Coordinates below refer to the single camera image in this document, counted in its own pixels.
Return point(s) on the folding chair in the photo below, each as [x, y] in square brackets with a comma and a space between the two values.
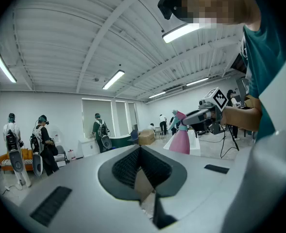
[61, 152]

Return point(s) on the clear water jug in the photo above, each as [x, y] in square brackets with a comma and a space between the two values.
[72, 155]

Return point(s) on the white tub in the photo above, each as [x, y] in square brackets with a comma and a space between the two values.
[195, 147]

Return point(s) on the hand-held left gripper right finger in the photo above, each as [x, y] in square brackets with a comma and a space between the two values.
[201, 178]

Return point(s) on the cardboard box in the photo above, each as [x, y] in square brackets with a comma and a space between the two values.
[146, 137]

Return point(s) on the grey backpack rig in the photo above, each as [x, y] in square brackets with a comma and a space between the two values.
[37, 164]
[106, 141]
[15, 162]

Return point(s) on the orange sofa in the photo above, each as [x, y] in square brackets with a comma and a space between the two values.
[4, 158]

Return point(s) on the dark green counter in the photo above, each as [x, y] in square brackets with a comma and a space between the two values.
[119, 141]

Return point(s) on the person's right forearm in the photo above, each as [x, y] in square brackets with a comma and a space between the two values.
[242, 119]

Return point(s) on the white cabinet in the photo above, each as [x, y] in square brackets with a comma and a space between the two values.
[88, 148]

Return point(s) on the long ceiling light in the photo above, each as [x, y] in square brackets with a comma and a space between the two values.
[113, 79]
[157, 94]
[197, 81]
[176, 34]
[4, 67]

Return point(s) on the blue chair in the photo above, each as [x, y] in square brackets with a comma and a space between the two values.
[134, 135]

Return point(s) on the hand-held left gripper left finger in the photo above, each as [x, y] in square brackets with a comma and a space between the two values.
[79, 190]

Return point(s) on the person's shirt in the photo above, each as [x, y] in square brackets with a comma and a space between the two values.
[266, 57]

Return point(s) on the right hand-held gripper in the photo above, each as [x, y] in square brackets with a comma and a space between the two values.
[218, 98]

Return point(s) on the narrow grey window blind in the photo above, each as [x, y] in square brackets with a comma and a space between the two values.
[131, 115]
[122, 118]

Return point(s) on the person's head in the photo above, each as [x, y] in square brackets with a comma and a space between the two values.
[242, 8]

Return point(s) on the person's right hand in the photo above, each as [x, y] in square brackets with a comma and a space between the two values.
[215, 117]

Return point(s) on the white power strip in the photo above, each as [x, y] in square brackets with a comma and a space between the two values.
[7, 188]

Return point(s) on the black head-worn camera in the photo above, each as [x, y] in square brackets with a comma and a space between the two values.
[168, 6]

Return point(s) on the wide grey window blind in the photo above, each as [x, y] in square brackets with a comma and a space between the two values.
[96, 108]

